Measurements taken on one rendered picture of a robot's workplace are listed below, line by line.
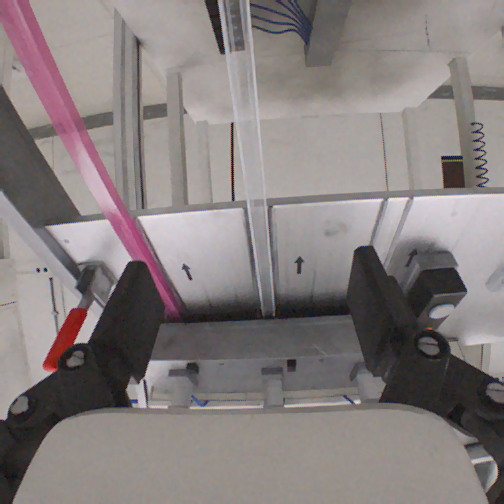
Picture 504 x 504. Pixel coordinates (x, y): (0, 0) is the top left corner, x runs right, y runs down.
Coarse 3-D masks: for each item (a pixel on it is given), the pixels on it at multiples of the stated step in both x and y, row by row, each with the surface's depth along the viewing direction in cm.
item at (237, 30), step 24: (240, 0) 11; (240, 24) 12; (240, 48) 13; (240, 72) 14; (240, 96) 15; (240, 120) 16; (240, 144) 17; (264, 192) 20; (264, 216) 21; (264, 240) 23; (264, 264) 25; (264, 288) 28; (264, 312) 32
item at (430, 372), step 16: (416, 336) 8; (432, 336) 8; (416, 352) 7; (432, 352) 7; (448, 352) 7; (400, 368) 7; (416, 368) 7; (432, 368) 7; (400, 384) 7; (416, 384) 7; (432, 384) 7; (384, 400) 6; (400, 400) 6; (416, 400) 6; (432, 400) 6
